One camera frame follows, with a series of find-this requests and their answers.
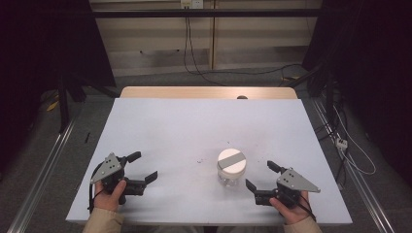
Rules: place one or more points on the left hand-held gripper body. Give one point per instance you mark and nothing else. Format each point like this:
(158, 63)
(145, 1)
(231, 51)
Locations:
(111, 166)

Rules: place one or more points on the person's left hand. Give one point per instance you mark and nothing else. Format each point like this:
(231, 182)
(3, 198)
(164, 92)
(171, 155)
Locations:
(108, 200)

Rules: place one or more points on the white wall socket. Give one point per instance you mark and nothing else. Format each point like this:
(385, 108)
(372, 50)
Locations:
(191, 3)

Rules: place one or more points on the person's right hand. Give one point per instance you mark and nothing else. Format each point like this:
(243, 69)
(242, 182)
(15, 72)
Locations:
(294, 213)

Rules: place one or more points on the white lid with grey stripe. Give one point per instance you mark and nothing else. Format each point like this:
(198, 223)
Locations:
(231, 161)

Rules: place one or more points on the light wooden table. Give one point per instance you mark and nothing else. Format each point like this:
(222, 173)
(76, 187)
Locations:
(194, 92)

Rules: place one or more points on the metal floor rail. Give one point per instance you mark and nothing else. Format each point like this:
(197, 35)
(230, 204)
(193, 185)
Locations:
(42, 174)
(359, 181)

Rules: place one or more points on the black curtain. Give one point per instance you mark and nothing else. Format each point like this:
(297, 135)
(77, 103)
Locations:
(372, 64)
(45, 42)

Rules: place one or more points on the black metal stand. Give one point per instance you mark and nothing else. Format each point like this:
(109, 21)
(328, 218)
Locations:
(63, 103)

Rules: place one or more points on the black horizontal frame bar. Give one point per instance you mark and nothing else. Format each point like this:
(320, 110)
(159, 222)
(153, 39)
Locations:
(207, 13)

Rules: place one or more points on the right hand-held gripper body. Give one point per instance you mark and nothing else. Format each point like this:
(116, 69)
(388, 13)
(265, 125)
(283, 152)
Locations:
(293, 183)

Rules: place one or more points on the white power strip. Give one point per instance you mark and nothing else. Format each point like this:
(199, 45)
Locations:
(341, 143)

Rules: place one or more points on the clear glass jar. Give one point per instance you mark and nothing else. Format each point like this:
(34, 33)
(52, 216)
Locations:
(230, 180)

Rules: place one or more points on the white table cover board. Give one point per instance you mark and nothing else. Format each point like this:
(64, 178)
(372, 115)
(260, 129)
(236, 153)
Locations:
(194, 129)

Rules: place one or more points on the yellow tape piece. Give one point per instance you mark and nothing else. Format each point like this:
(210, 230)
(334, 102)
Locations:
(52, 105)

